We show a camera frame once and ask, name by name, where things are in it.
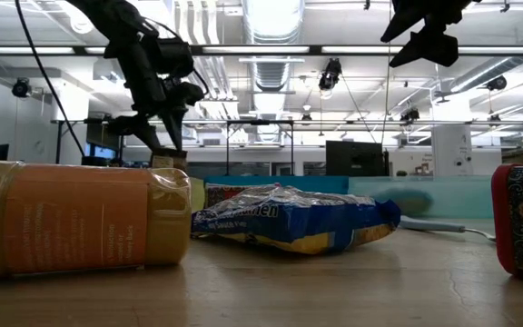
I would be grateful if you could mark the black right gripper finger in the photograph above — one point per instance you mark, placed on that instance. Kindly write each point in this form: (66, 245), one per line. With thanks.
(407, 18)
(434, 47)

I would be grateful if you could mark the yellow translucent plastic bin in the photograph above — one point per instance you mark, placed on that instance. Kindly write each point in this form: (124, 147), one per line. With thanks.
(197, 195)

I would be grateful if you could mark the blue plastic bin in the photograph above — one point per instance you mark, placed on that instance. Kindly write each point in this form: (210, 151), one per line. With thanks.
(316, 182)

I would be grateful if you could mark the green translucent plastic bin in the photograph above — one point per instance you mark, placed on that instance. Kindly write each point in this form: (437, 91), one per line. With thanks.
(461, 195)

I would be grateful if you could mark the black background table frame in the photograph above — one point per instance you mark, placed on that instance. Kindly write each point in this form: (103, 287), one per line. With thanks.
(261, 122)

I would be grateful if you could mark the brown spice bottle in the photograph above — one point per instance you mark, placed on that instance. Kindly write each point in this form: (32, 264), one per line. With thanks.
(168, 160)

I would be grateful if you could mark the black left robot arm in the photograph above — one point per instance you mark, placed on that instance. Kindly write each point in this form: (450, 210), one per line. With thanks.
(107, 18)

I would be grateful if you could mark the orange spice bottle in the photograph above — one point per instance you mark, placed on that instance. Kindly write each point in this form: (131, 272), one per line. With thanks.
(75, 218)

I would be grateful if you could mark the black overhead frame bar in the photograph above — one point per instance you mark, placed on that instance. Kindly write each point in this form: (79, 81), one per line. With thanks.
(252, 50)

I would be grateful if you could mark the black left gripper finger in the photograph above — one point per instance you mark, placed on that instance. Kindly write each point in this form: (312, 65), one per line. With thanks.
(145, 129)
(174, 127)

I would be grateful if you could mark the dark monitor with blue glow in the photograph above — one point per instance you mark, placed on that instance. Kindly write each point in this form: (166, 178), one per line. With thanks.
(95, 150)

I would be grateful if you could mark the black round cap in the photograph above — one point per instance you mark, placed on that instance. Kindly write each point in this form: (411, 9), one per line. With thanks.
(93, 161)

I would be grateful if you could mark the silver ceiling duct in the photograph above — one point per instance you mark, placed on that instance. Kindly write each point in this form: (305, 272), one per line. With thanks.
(270, 72)

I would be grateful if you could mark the white pillar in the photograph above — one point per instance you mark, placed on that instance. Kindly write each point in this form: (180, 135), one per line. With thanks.
(452, 145)

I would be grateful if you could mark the black monitor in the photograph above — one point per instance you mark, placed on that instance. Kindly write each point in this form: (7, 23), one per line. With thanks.
(352, 159)

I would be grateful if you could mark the blue ramen packet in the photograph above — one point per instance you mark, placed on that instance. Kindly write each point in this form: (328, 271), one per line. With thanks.
(289, 222)

